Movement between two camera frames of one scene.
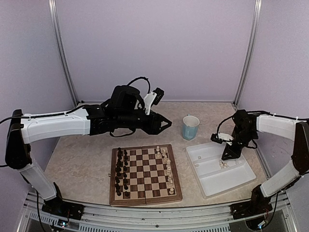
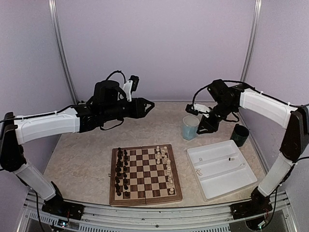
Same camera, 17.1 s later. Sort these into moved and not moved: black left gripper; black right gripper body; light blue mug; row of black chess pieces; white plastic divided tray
Moved: black right gripper body; black left gripper
Not moved: white plastic divided tray; row of black chess pieces; light blue mug
